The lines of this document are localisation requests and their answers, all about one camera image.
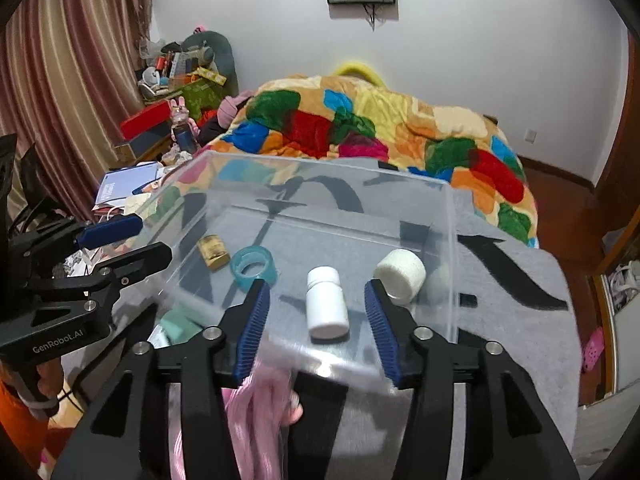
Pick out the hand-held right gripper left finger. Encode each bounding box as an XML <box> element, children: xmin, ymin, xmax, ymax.
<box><xmin>50</xmin><ymin>279</ymin><xmax>297</xmax><ymax>480</ymax></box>

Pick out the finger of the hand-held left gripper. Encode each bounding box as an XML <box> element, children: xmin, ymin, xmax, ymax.
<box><xmin>22</xmin><ymin>241</ymin><xmax>174</xmax><ymax>313</ymax></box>
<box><xmin>9</xmin><ymin>213</ymin><xmax>144</xmax><ymax>261</ymax></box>

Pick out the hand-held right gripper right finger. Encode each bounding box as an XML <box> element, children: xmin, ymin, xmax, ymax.
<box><xmin>364</xmin><ymin>280</ymin><xmax>582</xmax><ymax>480</ymax></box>

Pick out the white pill bottle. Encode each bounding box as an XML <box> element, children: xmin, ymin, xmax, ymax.
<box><xmin>306</xmin><ymin>266</ymin><xmax>350</xmax><ymax>344</ymax></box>

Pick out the clear plastic storage box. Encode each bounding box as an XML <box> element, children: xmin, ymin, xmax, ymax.
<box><xmin>111</xmin><ymin>149</ymin><xmax>462</xmax><ymax>394</ymax></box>

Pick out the person's left forearm orange sleeve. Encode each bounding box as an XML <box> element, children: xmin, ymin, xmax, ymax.
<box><xmin>0</xmin><ymin>362</ymin><xmax>53</xmax><ymax>468</ymax></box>

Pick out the person's left hand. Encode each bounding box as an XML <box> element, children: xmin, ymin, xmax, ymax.
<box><xmin>32</xmin><ymin>359</ymin><xmax>67</xmax><ymax>413</ymax></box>

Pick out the blue booklet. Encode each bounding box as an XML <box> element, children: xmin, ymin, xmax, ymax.
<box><xmin>94</xmin><ymin>162</ymin><xmax>162</xmax><ymax>209</ymax></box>

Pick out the teal tape roll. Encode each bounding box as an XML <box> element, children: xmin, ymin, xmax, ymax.
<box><xmin>229</xmin><ymin>245</ymin><xmax>279</xmax><ymax>294</ymax></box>

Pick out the white gauze roll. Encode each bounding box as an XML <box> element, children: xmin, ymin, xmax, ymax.
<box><xmin>373</xmin><ymin>248</ymin><xmax>427</xmax><ymax>305</ymax></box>

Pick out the mint green cloth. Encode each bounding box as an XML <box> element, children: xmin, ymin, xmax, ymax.
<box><xmin>159</xmin><ymin>304</ymin><xmax>207</xmax><ymax>347</ymax></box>

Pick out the small gold box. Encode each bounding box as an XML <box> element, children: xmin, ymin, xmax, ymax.
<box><xmin>196</xmin><ymin>233</ymin><xmax>231</xmax><ymax>272</ymax></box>

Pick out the pink cloth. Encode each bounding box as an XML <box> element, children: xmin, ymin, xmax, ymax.
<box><xmin>169</xmin><ymin>359</ymin><xmax>304</xmax><ymax>480</ymax></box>

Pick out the red flat box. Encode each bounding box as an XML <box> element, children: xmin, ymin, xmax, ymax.
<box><xmin>119</xmin><ymin>99</ymin><xmax>174</xmax><ymax>140</ymax></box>

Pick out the water bottle with pink bunny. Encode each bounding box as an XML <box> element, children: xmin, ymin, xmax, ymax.
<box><xmin>169</xmin><ymin>98</ymin><xmax>201</xmax><ymax>154</ymax></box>

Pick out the grey blanket with black pattern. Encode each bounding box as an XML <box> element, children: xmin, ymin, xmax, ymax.
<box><xmin>60</xmin><ymin>180</ymin><xmax>585</xmax><ymax>480</ymax></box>

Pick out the striped pink curtain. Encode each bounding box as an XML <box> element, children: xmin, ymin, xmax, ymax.
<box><xmin>0</xmin><ymin>0</ymin><xmax>157</xmax><ymax>223</ymax></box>

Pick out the pink knit hat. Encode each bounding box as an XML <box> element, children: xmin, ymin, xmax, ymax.
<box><xmin>217</xmin><ymin>90</ymin><xmax>256</xmax><ymax>126</ymax></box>

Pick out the green patterned box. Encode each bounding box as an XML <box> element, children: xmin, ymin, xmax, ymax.
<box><xmin>194</xmin><ymin>66</ymin><xmax>228</xmax><ymax>86</ymax></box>

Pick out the grey plush toy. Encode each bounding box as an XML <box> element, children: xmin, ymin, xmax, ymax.
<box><xmin>179</xmin><ymin>31</ymin><xmax>239</xmax><ymax>92</ymax></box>

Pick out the pink slipper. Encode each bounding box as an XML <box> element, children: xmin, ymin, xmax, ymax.
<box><xmin>581</xmin><ymin>327</ymin><xmax>605</xmax><ymax>374</ymax></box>

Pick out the colourful patchwork blanket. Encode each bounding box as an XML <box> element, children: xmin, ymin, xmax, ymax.
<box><xmin>197</xmin><ymin>74</ymin><xmax>542</xmax><ymax>250</ymax></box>

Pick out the wooden cabinet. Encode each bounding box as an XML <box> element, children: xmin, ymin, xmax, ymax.
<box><xmin>589</xmin><ymin>227</ymin><xmax>640</xmax><ymax>403</ymax></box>

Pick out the yellow pillow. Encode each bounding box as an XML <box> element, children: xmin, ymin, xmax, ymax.
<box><xmin>332</xmin><ymin>58</ymin><xmax>384</xmax><ymax>84</ymax></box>

